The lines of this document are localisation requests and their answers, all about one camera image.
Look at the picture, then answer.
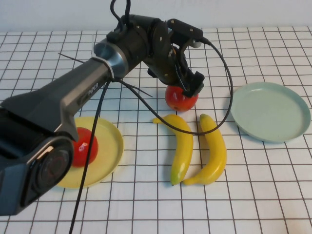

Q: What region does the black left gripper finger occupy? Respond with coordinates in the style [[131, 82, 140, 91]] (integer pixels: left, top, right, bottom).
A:
[[182, 83, 197, 97], [191, 71, 205, 92]]

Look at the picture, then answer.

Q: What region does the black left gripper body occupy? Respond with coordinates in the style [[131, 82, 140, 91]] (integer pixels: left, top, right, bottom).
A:
[[168, 44, 196, 87]]

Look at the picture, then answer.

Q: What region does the red apple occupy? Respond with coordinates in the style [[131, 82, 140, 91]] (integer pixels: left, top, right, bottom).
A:
[[72, 126, 99, 168], [165, 85, 198, 112]]

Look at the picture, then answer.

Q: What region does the yellow banana bright green tip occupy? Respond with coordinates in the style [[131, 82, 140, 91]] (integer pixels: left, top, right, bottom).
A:
[[153, 114, 194, 186]]

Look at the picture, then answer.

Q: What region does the yellow banana faint green tip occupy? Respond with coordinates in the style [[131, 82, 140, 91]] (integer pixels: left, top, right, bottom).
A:
[[182, 114, 227, 186]]

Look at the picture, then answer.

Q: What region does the teal round plate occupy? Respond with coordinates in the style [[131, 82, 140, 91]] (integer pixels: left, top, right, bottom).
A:
[[230, 82, 312, 143]]

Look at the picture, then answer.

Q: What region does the yellow round plate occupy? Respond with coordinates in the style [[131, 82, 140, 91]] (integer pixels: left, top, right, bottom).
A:
[[55, 116, 124, 189]]

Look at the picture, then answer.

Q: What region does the black zip tie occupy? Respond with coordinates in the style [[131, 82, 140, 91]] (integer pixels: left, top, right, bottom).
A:
[[119, 80, 154, 98], [58, 52, 85, 64]]

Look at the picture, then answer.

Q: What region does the white zip tie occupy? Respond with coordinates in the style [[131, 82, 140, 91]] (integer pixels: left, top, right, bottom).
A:
[[91, 34, 115, 80]]

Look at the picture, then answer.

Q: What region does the white black-grid tablecloth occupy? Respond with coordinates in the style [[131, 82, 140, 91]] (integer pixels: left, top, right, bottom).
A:
[[0, 26, 312, 234]]

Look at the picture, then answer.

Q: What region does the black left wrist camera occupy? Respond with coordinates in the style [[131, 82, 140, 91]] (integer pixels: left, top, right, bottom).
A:
[[167, 18, 204, 48]]

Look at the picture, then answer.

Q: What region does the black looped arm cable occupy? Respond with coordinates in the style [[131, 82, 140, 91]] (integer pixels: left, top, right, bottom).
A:
[[111, 0, 134, 29]]

